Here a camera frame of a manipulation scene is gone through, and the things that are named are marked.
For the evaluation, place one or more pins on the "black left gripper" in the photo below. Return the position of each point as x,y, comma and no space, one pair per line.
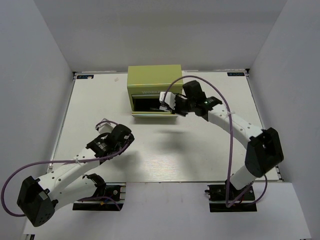
130,137

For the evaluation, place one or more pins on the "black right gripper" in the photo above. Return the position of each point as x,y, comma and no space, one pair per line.
176,111

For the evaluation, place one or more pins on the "green gel pen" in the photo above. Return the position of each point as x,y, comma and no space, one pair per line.
155,109

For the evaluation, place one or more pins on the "purple gel pen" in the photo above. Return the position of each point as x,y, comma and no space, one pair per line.
164,108

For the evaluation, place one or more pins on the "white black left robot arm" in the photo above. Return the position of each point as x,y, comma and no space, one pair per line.
39,198

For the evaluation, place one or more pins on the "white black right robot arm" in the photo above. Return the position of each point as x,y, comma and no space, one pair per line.
263,146

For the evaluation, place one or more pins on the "green metal tool chest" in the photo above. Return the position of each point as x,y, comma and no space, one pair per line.
153,79

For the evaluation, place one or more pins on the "right blue table label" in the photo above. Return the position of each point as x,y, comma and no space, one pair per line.
236,74

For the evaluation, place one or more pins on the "blue table label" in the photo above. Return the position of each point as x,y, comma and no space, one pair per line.
236,74
85,76

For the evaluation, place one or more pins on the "left blue table label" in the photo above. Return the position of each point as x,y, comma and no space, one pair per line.
85,76

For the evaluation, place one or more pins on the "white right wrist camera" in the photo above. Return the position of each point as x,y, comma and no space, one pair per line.
166,97

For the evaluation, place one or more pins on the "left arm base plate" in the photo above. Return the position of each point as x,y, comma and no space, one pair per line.
107,198

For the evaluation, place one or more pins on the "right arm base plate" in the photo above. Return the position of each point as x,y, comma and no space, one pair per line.
216,194

